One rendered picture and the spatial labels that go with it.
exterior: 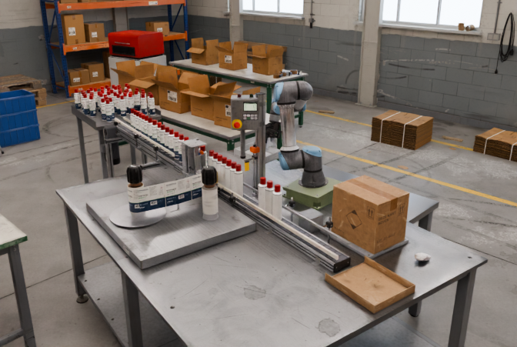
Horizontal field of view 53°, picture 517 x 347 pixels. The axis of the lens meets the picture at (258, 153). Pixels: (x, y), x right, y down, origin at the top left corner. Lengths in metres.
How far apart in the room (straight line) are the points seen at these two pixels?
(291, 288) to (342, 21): 7.13
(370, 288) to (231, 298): 0.62
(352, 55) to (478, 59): 2.13
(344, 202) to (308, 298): 0.59
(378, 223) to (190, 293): 0.95
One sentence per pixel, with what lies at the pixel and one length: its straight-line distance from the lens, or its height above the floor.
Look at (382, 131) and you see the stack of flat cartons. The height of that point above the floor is 0.16.
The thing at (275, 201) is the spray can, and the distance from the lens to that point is 2.78.
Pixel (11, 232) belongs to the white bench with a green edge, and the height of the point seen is 0.80.
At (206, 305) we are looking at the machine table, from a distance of 2.30.
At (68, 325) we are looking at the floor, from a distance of 3.73.
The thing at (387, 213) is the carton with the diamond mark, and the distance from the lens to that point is 2.61.
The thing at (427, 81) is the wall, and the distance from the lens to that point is 8.39.
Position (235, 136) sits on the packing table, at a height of 0.77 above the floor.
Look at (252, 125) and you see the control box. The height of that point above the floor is 1.32.
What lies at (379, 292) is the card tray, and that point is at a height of 0.83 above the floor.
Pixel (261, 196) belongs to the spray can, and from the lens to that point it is 2.88.
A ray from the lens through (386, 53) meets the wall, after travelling 8.69.
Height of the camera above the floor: 2.18
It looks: 20 degrees down
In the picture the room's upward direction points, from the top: straight up
